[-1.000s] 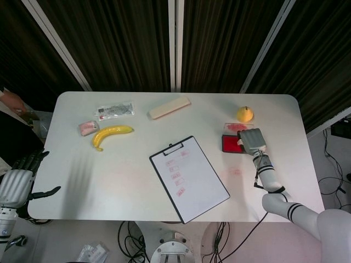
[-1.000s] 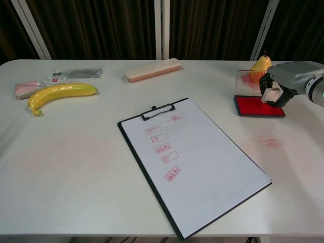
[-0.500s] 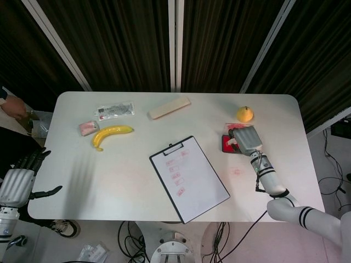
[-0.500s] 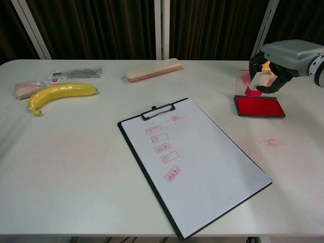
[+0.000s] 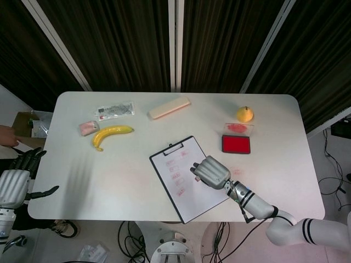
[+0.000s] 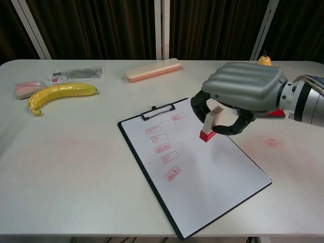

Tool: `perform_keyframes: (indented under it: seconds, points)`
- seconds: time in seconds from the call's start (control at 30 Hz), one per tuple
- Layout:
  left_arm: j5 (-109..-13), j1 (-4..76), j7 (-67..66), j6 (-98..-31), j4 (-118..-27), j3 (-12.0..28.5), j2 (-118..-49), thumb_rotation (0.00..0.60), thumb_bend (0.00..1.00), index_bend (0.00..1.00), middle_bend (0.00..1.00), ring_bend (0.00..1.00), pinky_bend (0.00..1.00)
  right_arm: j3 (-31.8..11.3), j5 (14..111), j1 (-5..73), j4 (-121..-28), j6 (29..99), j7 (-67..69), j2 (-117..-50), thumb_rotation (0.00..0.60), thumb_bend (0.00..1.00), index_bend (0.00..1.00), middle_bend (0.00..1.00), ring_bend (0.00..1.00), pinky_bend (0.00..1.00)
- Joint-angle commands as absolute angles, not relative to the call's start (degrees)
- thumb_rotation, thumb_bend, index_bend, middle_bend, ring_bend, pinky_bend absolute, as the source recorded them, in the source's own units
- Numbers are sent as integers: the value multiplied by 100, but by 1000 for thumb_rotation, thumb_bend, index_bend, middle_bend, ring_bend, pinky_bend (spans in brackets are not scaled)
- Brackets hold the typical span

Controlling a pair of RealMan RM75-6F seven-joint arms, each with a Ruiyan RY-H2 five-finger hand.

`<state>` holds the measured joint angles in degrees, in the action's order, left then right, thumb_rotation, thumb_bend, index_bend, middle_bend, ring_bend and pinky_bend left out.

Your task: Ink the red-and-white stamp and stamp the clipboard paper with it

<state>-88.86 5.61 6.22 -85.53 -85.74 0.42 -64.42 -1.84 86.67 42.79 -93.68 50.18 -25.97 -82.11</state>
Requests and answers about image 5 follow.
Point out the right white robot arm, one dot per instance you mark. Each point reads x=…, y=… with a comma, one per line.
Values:
x=257, y=204

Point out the black clipboard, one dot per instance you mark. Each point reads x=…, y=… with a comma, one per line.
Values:
x=173, y=148

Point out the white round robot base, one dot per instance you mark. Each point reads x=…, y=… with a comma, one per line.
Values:
x=171, y=249

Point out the beige black sneaker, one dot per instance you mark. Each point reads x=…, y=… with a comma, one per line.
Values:
x=65, y=227

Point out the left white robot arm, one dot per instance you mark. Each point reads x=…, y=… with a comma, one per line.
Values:
x=5, y=222

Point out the clear printed plastic packet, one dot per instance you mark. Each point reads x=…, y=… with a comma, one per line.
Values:
x=115, y=110

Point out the dark pleated curtain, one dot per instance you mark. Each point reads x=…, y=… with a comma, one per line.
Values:
x=123, y=41

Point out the yellow banana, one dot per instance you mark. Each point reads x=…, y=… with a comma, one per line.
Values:
x=109, y=131

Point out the white upright frame post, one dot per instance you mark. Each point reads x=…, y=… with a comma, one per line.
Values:
x=175, y=43

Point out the red ink pad clear lid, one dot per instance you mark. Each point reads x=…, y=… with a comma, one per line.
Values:
x=235, y=143

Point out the pink wrapped tissue pack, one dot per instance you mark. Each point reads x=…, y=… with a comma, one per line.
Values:
x=87, y=128

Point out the black trouser leg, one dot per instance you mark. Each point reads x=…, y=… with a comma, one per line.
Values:
x=33, y=222

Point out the small packets on floor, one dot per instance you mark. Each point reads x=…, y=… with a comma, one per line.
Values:
x=93, y=253

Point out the cream pink pencil case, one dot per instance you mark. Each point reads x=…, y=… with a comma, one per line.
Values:
x=168, y=107

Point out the bystander bare hand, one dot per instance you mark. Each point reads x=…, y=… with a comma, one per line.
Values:
x=6, y=135

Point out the yellow pear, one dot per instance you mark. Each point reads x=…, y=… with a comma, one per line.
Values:
x=244, y=115

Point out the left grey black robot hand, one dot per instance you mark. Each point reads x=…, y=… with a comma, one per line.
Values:
x=13, y=186

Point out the white slanted frame post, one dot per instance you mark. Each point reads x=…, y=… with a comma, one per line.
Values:
x=266, y=46
x=57, y=43

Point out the clear plastic bag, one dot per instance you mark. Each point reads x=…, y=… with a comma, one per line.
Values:
x=39, y=127

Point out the brown cardboard box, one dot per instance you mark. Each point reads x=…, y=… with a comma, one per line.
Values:
x=20, y=120

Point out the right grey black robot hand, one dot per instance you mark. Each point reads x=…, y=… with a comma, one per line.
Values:
x=214, y=172

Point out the black box device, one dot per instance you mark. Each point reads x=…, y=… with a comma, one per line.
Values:
x=341, y=128

